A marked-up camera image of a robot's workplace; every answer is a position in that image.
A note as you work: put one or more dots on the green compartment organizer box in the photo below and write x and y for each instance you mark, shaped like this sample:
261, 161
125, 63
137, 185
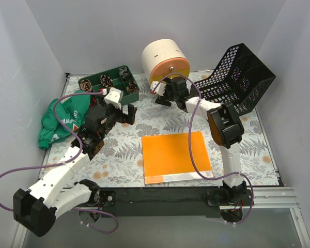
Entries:
120, 77

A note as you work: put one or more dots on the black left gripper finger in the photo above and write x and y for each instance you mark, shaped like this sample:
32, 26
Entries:
125, 118
132, 110

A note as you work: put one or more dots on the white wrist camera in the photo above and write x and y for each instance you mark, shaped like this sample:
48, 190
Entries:
158, 88
112, 96

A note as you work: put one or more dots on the orange folder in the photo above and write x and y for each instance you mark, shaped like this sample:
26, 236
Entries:
166, 158

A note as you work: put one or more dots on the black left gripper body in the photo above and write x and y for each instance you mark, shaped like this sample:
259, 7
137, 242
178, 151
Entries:
125, 113

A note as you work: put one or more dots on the yellow drawer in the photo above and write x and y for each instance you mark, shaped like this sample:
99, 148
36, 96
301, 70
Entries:
170, 75

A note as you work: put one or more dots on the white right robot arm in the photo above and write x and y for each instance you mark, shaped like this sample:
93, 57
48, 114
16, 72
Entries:
224, 123

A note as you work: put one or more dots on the black mesh file basket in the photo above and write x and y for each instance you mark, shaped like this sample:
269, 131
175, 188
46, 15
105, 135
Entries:
240, 78

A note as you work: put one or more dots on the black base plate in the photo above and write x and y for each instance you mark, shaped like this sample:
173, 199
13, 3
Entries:
170, 201

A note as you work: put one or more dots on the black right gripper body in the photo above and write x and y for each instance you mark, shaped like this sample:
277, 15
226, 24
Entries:
167, 93

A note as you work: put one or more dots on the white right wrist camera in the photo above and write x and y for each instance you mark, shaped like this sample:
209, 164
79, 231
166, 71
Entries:
158, 88

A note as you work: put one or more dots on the aluminium frame rail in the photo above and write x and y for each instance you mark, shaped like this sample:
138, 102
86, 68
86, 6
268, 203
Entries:
273, 219

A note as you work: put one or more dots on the cream round drawer cabinet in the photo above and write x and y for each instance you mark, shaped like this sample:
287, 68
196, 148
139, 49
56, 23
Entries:
157, 52

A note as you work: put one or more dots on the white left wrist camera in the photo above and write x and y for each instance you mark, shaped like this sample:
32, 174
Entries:
112, 96

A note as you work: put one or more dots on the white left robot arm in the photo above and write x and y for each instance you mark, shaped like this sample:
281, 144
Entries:
40, 205

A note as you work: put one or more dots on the orange drawer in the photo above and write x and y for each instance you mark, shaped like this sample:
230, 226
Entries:
171, 65

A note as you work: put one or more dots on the green cloth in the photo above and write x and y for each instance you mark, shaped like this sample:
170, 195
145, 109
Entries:
71, 112

